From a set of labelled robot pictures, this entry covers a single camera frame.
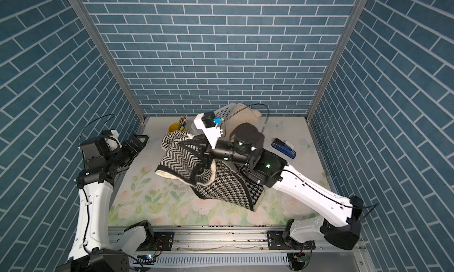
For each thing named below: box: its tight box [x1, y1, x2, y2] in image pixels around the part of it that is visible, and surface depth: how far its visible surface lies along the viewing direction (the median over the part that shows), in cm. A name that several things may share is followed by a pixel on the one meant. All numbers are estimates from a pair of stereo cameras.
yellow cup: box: [167, 122, 181, 134], surface depth 104 cm
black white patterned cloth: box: [156, 131, 265, 212], surface depth 56 cm
